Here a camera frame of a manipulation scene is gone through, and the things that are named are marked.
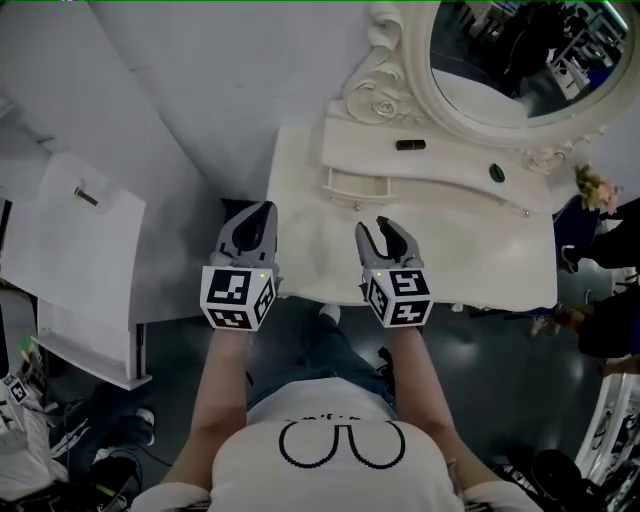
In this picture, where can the oval mirror with ornate frame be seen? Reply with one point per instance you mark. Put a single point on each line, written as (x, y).
(420, 95)

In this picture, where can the white dressing table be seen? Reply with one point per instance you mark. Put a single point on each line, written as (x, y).
(450, 260)

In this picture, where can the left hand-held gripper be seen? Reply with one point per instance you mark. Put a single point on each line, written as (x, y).
(235, 295)

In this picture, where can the person's white shoe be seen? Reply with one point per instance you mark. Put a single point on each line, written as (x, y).
(330, 312)

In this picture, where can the black cylindrical tube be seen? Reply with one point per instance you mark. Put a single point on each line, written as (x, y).
(410, 145)

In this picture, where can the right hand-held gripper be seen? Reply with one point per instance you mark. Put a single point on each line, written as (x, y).
(400, 295)

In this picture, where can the pink and yellow flower bunch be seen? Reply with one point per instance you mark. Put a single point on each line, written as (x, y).
(595, 187)

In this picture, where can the white ornate furniture frame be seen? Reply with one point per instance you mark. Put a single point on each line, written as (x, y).
(602, 425)

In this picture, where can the person's left forearm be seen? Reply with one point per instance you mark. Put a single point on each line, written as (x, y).
(220, 380)

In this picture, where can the white patterned block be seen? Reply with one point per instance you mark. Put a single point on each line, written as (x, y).
(16, 389)

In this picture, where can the white side cabinet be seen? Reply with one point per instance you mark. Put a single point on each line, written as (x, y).
(65, 260)

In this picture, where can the person's blue jeans leg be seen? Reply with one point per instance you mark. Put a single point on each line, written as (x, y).
(325, 355)

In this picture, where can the black bag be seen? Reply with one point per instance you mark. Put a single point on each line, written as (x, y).
(557, 472)

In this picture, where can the person's right forearm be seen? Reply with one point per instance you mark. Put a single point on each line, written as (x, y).
(417, 370)

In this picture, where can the person's white printed t-shirt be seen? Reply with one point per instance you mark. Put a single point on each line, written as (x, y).
(330, 480)

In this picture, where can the small white dressing table drawer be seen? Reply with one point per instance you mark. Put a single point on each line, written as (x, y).
(352, 190)

